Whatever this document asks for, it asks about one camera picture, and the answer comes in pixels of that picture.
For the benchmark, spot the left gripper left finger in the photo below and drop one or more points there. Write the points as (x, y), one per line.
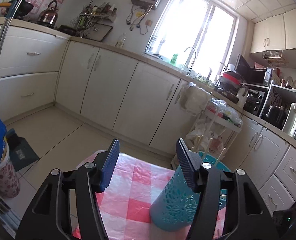
(48, 216)

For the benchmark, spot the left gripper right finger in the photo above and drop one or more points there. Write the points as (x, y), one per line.
(246, 215)

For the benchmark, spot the teal perforated utensil basket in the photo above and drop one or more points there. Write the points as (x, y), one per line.
(176, 205)

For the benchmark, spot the kitchen faucet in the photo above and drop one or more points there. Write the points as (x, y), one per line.
(190, 60)

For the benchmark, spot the floral trash can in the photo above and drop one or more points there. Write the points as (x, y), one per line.
(9, 182)

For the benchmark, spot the dark blue dustpan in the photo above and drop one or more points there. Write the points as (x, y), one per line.
(21, 153)

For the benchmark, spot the red checkered plastic tablecloth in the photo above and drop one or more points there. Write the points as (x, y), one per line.
(125, 204)

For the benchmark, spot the white rolling storage cart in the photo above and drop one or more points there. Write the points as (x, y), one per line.
(217, 118)

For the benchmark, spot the white electric water boiler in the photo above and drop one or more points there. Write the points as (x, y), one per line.
(290, 123)

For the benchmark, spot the black toaster oven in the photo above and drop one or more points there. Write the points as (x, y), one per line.
(255, 99)

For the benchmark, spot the white hanging trash bin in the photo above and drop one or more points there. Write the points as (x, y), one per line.
(193, 99)

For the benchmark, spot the stacked pots and pans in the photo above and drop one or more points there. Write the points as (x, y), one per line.
(230, 87)

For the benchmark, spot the black microwave oven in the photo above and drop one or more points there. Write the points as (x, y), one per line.
(251, 75)

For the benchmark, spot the green dish soap bottle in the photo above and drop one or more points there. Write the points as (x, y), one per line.
(174, 58)

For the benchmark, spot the clear plastic bottle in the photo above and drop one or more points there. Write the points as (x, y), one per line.
(121, 40)

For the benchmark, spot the dish drying rack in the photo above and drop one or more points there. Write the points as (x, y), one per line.
(95, 21)

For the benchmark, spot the steel kettle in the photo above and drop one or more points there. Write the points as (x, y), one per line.
(49, 16)

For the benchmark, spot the black wok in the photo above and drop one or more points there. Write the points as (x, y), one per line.
(24, 9)

